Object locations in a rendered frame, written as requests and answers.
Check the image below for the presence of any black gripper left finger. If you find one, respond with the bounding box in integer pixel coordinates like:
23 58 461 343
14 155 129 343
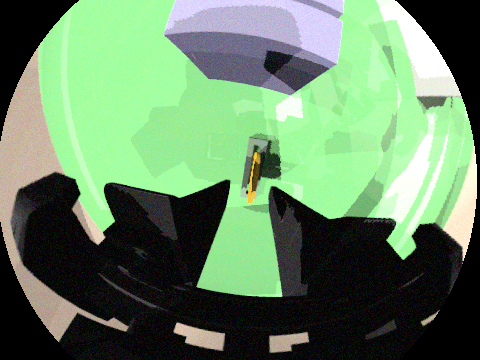
103 180 231 287

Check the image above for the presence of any grey box lid with slot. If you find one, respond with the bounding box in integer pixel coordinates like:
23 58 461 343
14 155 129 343
164 0 344 77

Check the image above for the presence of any gold coin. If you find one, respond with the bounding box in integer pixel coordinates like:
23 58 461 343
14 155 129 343
248 152 260 204

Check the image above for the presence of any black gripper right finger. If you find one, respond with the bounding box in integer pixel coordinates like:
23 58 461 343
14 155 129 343
268 185 397 297

